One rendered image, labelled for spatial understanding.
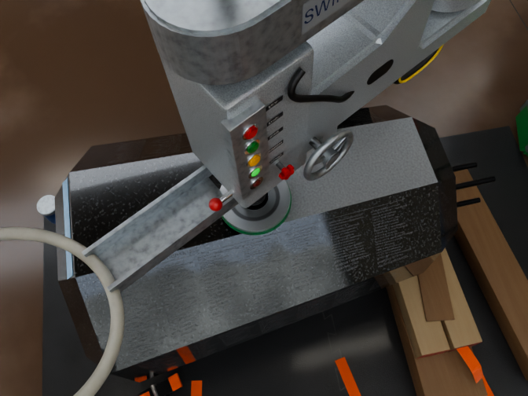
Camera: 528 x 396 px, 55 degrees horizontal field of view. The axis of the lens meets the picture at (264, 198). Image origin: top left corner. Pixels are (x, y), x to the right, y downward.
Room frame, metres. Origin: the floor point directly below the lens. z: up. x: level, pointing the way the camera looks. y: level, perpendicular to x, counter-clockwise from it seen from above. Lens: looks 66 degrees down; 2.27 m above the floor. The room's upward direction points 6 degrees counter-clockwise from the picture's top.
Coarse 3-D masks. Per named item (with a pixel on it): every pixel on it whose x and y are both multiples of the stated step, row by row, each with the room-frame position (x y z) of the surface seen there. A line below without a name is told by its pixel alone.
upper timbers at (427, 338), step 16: (448, 256) 0.57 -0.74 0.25; (448, 272) 0.51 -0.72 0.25; (400, 288) 0.46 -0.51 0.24; (416, 288) 0.45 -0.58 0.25; (400, 304) 0.41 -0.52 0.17; (416, 304) 0.39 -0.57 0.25; (464, 304) 0.37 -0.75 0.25; (416, 320) 0.33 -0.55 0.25; (464, 320) 0.31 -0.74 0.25; (416, 336) 0.27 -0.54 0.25; (432, 336) 0.26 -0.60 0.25; (448, 336) 0.26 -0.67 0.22; (464, 336) 0.25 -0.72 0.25; (480, 336) 0.24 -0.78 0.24; (416, 352) 0.21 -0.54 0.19; (432, 352) 0.20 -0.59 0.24
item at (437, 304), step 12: (432, 264) 0.54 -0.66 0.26; (420, 276) 0.50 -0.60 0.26; (432, 276) 0.50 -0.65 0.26; (444, 276) 0.49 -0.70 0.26; (420, 288) 0.45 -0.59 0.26; (432, 288) 0.44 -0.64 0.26; (444, 288) 0.44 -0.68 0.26; (432, 300) 0.40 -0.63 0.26; (444, 300) 0.39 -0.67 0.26; (432, 312) 0.35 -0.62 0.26; (444, 312) 0.35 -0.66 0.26
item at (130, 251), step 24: (168, 192) 0.54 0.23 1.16; (192, 192) 0.56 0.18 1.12; (216, 192) 0.55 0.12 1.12; (144, 216) 0.49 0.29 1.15; (168, 216) 0.50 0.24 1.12; (192, 216) 0.49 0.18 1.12; (216, 216) 0.48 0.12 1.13; (120, 240) 0.44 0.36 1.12; (144, 240) 0.44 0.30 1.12; (168, 240) 0.43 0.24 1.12; (120, 264) 0.38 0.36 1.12; (144, 264) 0.36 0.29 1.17; (120, 288) 0.32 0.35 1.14
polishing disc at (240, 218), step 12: (276, 192) 0.62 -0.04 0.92; (288, 192) 0.62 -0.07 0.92; (276, 204) 0.59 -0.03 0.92; (288, 204) 0.58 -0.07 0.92; (228, 216) 0.56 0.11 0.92; (240, 216) 0.56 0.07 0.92; (252, 216) 0.56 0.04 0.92; (264, 216) 0.55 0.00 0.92; (276, 216) 0.55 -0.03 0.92; (240, 228) 0.52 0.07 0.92; (252, 228) 0.52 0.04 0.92; (264, 228) 0.52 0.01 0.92
